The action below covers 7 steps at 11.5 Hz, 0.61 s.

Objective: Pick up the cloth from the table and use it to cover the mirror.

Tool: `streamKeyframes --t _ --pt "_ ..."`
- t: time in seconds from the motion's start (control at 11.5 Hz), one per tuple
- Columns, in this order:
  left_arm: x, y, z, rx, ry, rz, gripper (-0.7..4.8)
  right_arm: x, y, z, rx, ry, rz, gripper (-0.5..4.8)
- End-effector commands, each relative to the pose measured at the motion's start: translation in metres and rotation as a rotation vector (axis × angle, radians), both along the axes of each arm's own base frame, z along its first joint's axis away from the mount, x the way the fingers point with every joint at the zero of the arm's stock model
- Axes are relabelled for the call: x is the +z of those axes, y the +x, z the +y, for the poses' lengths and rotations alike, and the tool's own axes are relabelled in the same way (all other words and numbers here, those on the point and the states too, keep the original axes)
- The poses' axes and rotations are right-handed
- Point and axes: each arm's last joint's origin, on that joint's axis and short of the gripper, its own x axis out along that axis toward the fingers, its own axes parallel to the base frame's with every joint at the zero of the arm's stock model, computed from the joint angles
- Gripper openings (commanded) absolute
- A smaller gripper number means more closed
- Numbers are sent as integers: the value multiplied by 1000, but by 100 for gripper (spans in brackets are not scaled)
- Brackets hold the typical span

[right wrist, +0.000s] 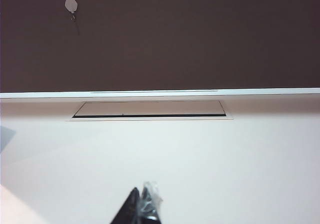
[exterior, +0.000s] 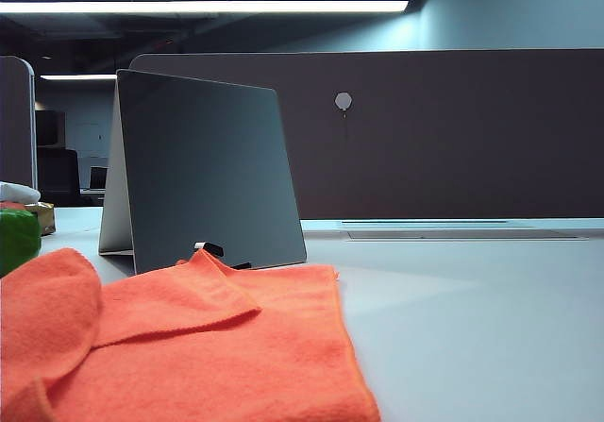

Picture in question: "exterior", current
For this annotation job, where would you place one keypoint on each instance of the orange microfibre cloth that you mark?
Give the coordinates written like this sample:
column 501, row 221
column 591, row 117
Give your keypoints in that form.
column 189, row 346

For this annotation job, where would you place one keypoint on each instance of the white folded cloth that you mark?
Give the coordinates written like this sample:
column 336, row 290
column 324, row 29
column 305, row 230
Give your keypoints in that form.
column 16, row 190

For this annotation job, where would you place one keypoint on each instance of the grey hexagonal partition hook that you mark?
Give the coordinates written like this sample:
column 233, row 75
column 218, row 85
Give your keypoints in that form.
column 343, row 101

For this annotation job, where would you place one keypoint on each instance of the silver tent-standing laptop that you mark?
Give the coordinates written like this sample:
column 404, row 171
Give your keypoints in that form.
column 203, row 167

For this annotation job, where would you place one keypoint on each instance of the dark brown desk partition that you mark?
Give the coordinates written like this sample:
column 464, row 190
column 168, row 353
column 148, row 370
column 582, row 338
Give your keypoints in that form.
column 448, row 134

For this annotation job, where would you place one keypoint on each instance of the background laptop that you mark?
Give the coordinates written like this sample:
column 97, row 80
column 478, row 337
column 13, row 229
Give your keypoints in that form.
column 97, row 176

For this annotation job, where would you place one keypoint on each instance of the long ceiling light strip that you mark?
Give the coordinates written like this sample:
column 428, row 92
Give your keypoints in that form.
column 189, row 6

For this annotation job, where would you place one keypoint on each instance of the black office chair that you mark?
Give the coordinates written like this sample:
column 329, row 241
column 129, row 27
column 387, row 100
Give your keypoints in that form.
column 56, row 176

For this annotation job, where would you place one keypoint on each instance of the short ceiling light strip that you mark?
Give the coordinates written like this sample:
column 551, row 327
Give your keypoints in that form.
column 78, row 77

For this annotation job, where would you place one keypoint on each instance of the gold foil box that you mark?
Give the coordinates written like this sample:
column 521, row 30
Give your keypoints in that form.
column 47, row 216

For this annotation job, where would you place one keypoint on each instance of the dark background cabinet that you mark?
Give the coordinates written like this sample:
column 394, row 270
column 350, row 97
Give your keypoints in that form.
column 49, row 129

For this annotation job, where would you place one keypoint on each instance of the green bell pepper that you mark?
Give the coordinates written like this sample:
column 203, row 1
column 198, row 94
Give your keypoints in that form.
column 16, row 238

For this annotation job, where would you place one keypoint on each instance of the small red object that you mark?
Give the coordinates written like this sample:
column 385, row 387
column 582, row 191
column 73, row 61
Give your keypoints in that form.
column 9, row 204

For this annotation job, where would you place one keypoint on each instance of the grey rounded partition panel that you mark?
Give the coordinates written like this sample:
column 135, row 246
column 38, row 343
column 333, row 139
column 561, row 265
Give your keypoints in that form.
column 16, row 120

